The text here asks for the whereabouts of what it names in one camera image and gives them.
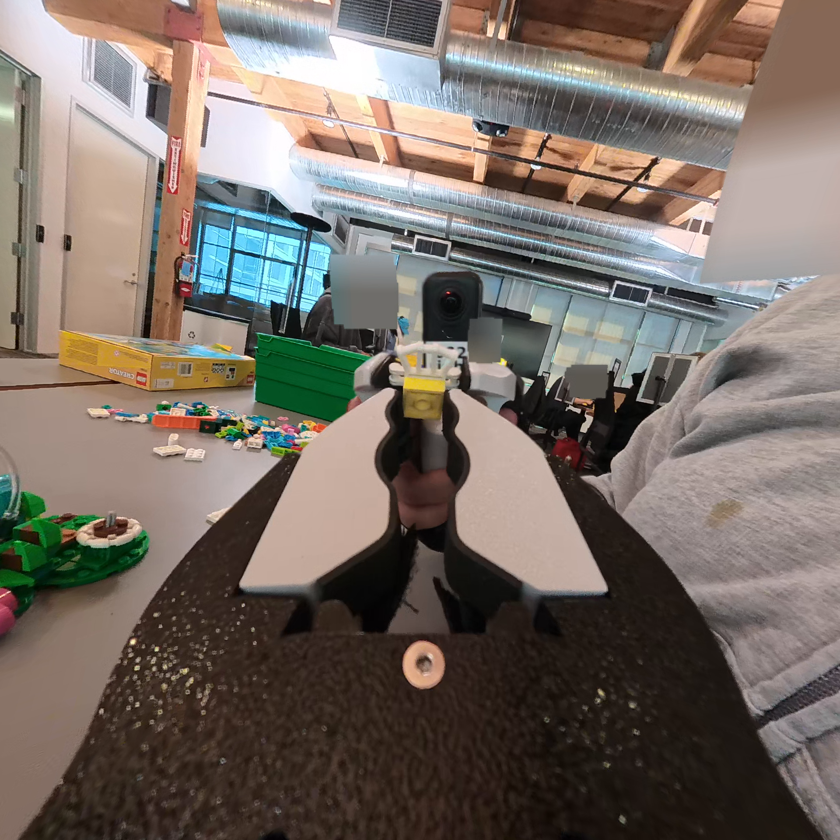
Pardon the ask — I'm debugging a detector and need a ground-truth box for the white trash bin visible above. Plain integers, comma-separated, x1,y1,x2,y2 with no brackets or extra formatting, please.
179,304,252,360

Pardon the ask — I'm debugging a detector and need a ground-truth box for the person's right forearm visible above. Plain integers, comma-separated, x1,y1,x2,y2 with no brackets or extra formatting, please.
583,394,742,631

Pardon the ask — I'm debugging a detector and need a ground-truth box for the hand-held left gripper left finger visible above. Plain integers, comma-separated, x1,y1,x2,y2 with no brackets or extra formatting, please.
239,387,409,597

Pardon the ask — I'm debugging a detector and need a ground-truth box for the large duct vent grille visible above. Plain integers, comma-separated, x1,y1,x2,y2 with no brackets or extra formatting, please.
330,0,448,58

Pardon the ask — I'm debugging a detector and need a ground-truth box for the pile of colourful lego bricks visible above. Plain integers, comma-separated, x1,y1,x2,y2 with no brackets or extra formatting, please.
87,398,330,462

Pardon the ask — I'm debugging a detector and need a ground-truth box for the wooden post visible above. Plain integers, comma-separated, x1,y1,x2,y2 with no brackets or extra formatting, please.
150,0,212,343

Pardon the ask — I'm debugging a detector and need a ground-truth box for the large paned window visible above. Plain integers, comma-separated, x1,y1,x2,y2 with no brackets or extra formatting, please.
196,218,331,304

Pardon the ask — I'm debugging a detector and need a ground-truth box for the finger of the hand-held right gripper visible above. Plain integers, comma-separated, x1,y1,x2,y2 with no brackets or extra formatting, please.
467,360,521,403
353,350,396,403

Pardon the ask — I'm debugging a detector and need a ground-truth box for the black box speaker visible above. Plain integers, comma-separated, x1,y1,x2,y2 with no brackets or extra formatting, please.
144,80,212,150

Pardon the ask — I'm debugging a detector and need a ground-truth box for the black disc floor lamp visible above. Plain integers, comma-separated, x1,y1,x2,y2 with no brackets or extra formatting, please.
289,212,333,304

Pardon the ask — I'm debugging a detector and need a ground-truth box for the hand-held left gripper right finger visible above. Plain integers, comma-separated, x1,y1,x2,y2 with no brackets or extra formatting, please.
445,390,609,599

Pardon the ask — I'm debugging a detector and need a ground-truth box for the black wall screen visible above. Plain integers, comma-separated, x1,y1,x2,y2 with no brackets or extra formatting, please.
500,320,553,380

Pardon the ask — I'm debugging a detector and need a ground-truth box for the clear dome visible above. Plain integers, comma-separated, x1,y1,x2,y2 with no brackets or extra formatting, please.
0,445,22,526

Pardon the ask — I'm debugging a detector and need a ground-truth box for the large silver ceiling duct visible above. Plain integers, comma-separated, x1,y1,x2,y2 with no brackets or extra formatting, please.
215,0,754,173

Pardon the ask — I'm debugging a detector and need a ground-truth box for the white framed panel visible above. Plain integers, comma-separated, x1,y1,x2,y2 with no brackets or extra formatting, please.
638,350,698,409

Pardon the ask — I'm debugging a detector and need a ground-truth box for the white wall vent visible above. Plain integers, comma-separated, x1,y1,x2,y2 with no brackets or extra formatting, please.
84,37,140,110

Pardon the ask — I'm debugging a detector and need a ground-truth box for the green lego lily pad model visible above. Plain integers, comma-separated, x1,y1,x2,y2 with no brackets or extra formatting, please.
0,487,152,619

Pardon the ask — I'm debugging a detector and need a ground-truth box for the person's right hand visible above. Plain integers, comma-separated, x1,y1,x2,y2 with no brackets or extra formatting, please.
390,459,455,531

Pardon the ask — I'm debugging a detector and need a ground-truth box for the white door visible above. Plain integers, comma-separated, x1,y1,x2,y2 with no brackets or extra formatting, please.
61,97,160,357
0,51,35,352

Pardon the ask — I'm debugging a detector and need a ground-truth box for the yellow lego box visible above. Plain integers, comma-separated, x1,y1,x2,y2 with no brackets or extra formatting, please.
58,329,258,392

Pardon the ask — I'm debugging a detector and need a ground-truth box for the yellow lego brick assembly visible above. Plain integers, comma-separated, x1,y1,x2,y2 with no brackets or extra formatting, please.
387,340,465,422

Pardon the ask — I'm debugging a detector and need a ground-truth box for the thin silver ceiling duct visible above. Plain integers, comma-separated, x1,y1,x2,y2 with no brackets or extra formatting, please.
390,231,731,324

